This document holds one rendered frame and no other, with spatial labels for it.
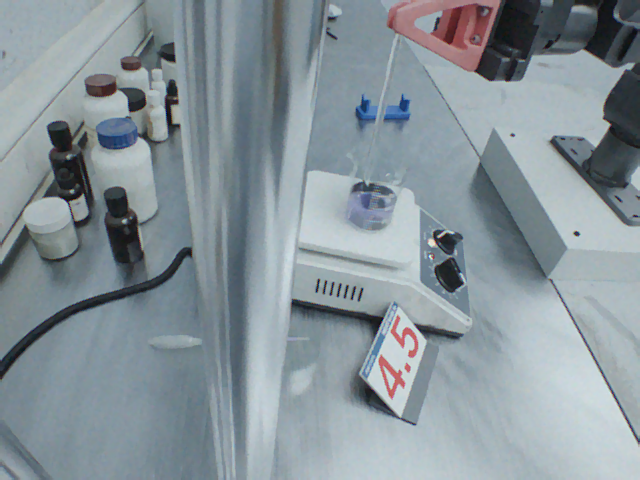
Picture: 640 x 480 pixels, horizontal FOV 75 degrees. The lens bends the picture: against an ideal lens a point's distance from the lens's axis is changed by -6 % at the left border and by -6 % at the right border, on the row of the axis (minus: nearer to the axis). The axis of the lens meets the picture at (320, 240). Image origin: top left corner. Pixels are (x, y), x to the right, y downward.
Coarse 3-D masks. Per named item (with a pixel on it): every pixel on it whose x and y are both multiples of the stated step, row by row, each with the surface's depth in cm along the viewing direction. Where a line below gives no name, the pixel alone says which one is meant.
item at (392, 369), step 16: (400, 320) 42; (400, 336) 41; (416, 336) 43; (384, 352) 39; (400, 352) 41; (416, 352) 42; (384, 368) 38; (400, 368) 40; (384, 384) 38; (400, 384) 39; (400, 400) 38
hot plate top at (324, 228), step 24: (312, 192) 46; (336, 192) 47; (408, 192) 48; (312, 216) 43; (336, 216) 44; (408, 216) 45; (312, 240) 41; (336, 240) 41; (360, 240) 41; (384, 240) 42; (408, 240) 42; (384, 264) 40; (408, 264) 40
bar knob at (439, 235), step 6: (438, 234) 48; (444, 234) 47; (450, 234) 47; (456, 234) 48; (438, 240) 48; (444, 240) 48; (450, 240) 48; (456, 240) 48; (438, 246) 48; (444, 246) 48; (450, 246) 49; (444, 252) 48; (450, 252) 48
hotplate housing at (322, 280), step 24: (312, 264) 41; (336, 264) 41; (360, 264) 42; (312, 288) 43; (336, 288) 43; (360, 288) 42; (384, 288) 42; (408, 288) 41; (360, 312) 45; (384, 312) 44; (408, 312) 43; (432, 312) 43; (456, 312) 43
